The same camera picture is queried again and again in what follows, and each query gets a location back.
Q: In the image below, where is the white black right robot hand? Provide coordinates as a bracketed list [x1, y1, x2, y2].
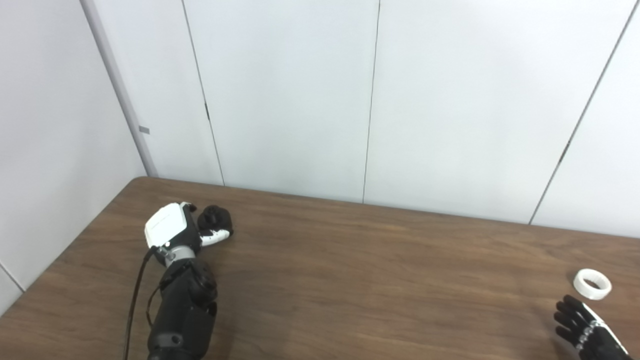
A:
[553, 294, 632, 360]

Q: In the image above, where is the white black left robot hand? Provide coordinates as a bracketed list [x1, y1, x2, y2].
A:
[144, 201, 234, 251]

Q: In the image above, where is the white ring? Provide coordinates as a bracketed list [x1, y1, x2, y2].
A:
[573, 268, 612, 301]

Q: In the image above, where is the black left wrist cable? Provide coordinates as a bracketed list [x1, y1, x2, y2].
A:
[122, 246, 167, 360]

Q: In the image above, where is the gray wall corner trim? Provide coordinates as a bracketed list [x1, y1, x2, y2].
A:
[80, 0, 159, 178]

